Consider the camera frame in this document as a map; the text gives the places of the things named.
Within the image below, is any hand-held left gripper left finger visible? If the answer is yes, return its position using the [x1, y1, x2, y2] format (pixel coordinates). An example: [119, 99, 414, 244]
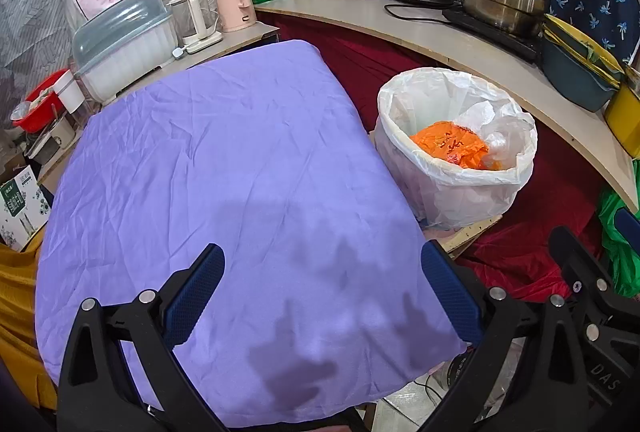
[58, 243, 226, 432]

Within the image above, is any white glass kettle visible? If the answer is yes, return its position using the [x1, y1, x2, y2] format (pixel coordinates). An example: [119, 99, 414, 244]
[167, 0, 224, 55]

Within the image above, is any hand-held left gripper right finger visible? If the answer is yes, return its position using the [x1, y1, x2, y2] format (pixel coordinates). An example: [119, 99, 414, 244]
[420, 242, 587, 432]

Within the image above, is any bin with white plastic liner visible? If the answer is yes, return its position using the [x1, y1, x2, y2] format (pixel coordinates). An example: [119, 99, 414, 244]
[374, 66, 538, 230]

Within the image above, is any purple table cloth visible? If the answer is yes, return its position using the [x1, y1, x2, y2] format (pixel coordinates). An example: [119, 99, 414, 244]
[34, 39, 468, 418]

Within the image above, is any red plastic basin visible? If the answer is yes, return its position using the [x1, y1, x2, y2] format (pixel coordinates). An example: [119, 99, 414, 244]
[11, 69, 71, 133]

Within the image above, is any white floral cardboard box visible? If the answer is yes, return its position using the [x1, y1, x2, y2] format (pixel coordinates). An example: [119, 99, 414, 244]
[0, 164, 53, 253]

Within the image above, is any white cup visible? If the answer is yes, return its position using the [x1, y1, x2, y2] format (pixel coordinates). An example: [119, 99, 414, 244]
[52, 72, 86, 115]

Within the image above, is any small wooden stool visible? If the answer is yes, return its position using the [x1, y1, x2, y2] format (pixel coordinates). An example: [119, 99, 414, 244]
[420, 212, 503, 257]

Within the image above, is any black power cable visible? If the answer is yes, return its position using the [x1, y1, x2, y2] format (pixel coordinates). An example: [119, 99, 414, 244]
[384, 2, 451, 25]

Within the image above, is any green plastic bag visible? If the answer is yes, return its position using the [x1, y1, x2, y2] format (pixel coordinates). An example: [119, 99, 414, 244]
[595, 189, 640, 297]

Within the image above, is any white foam net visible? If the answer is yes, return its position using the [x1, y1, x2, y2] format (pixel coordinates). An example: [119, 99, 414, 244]
[472, 99, 531, 163]

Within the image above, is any white dish storage box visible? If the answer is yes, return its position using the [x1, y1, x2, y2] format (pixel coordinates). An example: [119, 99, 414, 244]
[71, 0, 178, 105]

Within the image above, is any yellow cloth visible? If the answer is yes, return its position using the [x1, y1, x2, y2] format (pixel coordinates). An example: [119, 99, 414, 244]
[0, 232, 58, 410]

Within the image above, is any beige small pot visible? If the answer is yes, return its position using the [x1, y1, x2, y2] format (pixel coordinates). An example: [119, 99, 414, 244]
[24, 117, 81, 165]

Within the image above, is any grey plastic sheet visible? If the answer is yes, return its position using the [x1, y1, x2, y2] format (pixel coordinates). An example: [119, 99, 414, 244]
[0, 0, 83, 113]

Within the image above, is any orange plastic bag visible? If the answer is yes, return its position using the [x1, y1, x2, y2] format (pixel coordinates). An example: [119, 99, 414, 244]
[410, 121, 501, 171]

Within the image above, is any black induction cooker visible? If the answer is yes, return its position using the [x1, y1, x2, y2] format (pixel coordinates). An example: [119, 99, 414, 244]
[441, 6, 546, 65]

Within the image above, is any pink electric kettle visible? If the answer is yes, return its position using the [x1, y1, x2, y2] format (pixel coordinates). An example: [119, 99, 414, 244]
[211, 0, 257, 33]

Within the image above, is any red curtain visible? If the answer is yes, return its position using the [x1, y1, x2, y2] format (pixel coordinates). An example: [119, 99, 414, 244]
[255, 9, 621, 293]

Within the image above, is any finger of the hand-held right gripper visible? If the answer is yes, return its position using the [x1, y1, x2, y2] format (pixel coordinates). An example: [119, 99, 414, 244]
[548, 225, 623, 310]
[614, 207, 640, 247]

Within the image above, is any shiny red bag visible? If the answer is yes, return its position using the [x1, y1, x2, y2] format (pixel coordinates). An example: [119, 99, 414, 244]
[457, 229, 576, 305]

